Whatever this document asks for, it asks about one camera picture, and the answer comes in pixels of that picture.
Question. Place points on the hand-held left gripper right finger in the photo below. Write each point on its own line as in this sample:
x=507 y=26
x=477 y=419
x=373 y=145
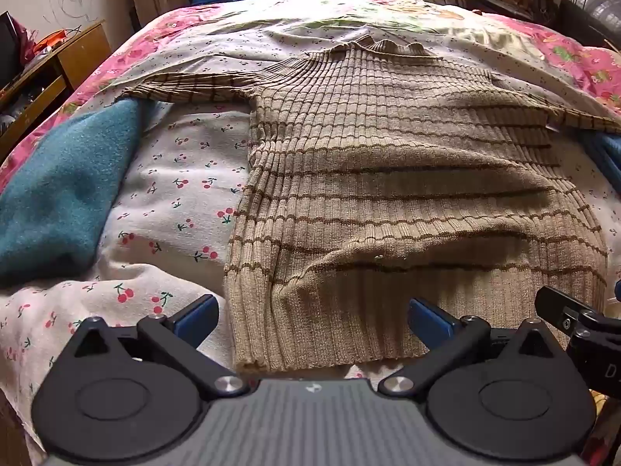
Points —
x=429 y=321

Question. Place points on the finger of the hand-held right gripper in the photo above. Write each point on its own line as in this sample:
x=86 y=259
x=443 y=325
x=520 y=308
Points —
x=558 y=306

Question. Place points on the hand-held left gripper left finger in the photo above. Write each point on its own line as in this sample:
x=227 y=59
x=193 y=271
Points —
x=196 y=319

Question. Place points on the beige striped ribbed sweater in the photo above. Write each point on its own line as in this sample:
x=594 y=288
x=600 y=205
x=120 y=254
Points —
x=388 y=194

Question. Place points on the blue garment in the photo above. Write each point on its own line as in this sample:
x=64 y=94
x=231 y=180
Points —
x=604 y=158

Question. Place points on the white cherry print sheet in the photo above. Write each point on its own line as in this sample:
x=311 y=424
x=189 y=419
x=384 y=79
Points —
x=179 y=165

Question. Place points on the teal fleece cloth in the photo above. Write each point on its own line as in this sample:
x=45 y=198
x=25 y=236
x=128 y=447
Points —
x=58 y=189

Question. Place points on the wooden bedside cabinet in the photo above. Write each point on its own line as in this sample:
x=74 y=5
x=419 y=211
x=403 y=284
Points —
x=73 y=63

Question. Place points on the pink floral blanket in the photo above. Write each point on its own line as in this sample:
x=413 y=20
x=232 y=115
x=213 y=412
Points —
x=160 y=34

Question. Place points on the black cabinet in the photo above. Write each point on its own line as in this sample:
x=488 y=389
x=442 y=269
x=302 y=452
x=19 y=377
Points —
x=589 y=5

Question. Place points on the orange red packet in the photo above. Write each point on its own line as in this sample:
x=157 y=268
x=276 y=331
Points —
x=48 y=41

